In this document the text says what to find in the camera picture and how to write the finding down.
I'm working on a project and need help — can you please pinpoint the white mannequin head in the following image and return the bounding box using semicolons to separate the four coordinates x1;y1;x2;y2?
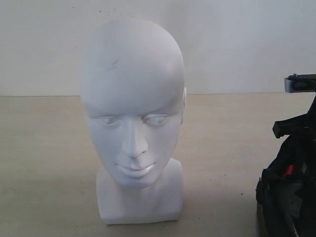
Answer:
81;18;186;225

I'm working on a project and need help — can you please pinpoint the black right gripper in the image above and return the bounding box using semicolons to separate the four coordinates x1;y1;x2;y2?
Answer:
272;97;316;138

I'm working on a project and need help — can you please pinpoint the black helmet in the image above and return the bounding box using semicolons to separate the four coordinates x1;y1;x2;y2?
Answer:
256;135;316;237

